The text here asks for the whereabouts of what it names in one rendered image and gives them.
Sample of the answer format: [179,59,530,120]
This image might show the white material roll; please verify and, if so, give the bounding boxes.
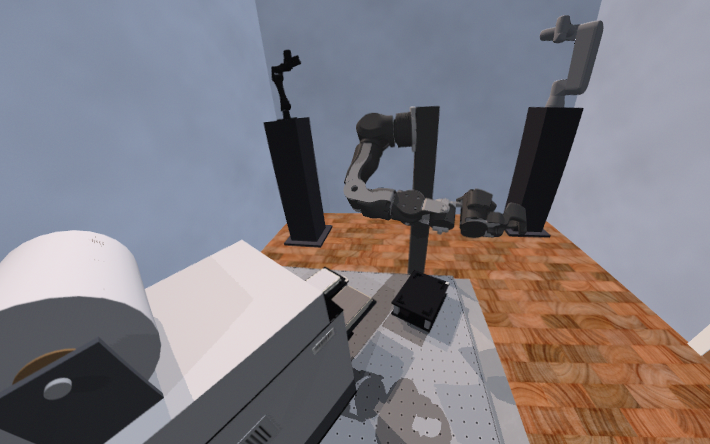
[0,230,161,392]

